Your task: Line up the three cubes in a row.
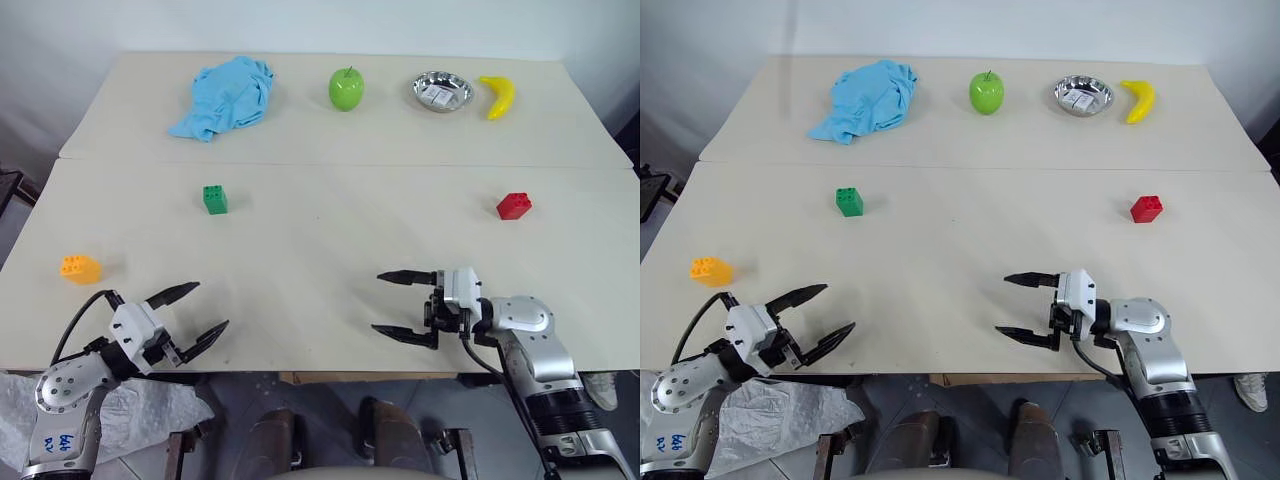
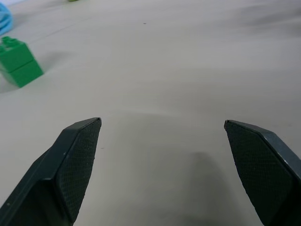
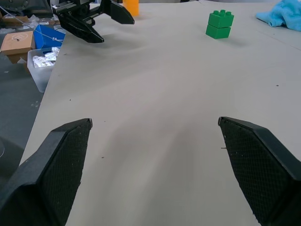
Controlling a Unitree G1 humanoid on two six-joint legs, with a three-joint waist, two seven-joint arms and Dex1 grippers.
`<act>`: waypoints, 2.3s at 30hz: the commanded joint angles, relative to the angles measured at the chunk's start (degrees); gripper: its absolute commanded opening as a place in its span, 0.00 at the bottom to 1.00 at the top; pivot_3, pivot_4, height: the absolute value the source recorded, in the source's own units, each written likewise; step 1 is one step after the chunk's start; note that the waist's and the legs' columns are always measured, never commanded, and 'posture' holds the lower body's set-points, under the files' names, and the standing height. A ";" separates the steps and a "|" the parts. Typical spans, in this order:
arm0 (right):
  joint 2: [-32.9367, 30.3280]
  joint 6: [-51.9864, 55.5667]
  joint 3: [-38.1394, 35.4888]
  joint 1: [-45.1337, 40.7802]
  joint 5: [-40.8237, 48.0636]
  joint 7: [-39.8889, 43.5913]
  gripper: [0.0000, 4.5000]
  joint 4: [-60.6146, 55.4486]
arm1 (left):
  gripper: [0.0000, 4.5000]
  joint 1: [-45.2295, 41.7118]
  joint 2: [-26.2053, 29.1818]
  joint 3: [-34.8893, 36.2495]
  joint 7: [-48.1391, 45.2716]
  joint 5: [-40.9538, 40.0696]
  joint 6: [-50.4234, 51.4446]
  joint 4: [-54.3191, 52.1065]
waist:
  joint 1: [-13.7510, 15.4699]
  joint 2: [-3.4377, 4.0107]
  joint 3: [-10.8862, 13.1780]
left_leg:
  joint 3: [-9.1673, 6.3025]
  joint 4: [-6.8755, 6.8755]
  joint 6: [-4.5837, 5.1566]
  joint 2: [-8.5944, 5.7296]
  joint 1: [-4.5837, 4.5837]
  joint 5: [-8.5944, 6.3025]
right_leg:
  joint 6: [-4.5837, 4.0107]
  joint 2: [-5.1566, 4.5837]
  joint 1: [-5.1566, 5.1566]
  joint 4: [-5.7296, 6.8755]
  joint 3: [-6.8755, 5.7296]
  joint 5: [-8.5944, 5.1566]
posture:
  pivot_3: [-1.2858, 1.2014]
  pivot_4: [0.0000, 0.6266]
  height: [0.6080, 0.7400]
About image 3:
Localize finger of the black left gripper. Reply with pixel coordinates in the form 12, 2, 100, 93
100, 0, 135, 25
58, 11, 104, 43

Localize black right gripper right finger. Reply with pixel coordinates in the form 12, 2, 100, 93
218, 116, 301, 226

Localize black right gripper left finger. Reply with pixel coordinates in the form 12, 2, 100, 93
0, 118, 93, 226

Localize yellow toy block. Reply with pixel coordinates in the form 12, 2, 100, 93
123, 0, 140, 17

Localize blue cardboard box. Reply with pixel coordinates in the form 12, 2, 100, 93
32, 24, 66, 49

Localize white packets pile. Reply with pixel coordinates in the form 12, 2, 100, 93
33, 47, 59, 69

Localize dark grey robot torso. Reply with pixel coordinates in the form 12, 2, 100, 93
4, 0, 56, 12

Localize clear plastic storage bin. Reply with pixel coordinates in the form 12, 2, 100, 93
27, 47, 61, 93

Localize brown cardboard box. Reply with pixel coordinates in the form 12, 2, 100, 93
0, 30, 36, 64

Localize flat brown cardboard piece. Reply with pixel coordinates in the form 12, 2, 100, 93
0, 15, 29, 24

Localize green plastic toy bricks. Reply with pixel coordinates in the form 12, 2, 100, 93
205, 10, 235, 40

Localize light blue cloth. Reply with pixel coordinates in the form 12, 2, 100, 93
255, 0, 301, 32

